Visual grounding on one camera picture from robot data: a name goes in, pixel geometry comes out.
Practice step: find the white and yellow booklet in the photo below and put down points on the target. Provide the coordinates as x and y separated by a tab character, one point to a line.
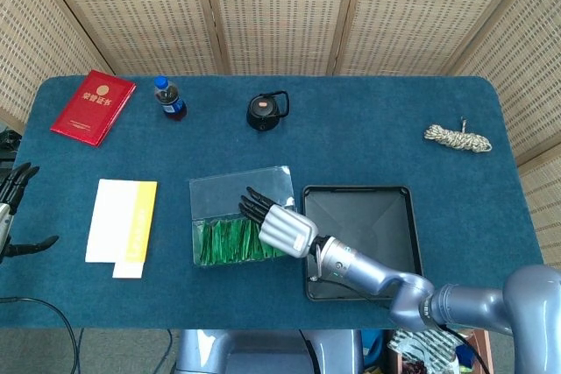
114	220

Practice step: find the cola bottle with blue cap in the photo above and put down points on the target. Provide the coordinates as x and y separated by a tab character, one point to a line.
171	102

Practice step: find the woven folding screen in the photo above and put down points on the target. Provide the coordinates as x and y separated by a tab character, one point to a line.
280	10

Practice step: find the black round lid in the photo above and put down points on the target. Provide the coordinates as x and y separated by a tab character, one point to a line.
263	113

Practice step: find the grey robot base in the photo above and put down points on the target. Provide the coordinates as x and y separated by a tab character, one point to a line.
263	352

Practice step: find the black device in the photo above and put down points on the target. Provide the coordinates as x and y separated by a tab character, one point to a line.
9	144

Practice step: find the black plastic tray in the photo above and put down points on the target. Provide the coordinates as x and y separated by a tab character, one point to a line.
372	216

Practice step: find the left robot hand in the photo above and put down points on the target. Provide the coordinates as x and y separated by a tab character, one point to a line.
9	216

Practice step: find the clear box of green packets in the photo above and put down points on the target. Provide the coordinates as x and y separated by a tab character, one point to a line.
228	194

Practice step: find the blue table cloth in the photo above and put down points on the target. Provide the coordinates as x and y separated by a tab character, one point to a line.
350	137

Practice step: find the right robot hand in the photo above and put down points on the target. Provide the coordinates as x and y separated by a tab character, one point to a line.
287	229

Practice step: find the patterned plastic bag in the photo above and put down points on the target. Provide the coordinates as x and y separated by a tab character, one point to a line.
416	345

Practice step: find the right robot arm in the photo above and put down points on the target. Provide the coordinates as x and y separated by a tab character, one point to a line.
372	273

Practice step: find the red certificate book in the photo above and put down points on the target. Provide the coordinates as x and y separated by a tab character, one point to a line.
92	107

